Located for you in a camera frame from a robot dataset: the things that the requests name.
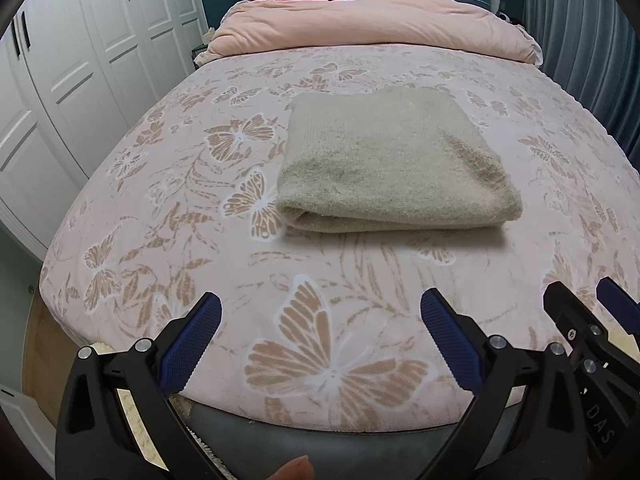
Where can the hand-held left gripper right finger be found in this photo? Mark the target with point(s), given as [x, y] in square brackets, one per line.
[451, 342]

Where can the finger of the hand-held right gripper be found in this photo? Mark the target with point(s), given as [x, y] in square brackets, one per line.
[562, 305]
[620, 306]

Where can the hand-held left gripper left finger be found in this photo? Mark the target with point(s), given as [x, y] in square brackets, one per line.
[197, 342]

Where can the beige knit sweater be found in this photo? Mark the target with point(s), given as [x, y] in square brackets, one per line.
[390, 170]

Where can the person's left hand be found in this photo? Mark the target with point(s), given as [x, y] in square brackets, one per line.
[295, 470]

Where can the pink butterfly blanket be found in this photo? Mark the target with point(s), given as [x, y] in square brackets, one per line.
[350, 285]

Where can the dark grey bed base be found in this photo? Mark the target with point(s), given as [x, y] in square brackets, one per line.
[350, 452]

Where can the grey curtain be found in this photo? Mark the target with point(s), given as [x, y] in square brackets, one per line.
[580, 35]

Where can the white wardrobe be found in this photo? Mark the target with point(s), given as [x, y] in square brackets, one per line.
[75, 60]

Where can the pink duvet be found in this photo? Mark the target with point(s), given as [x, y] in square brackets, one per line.
[375, 22]

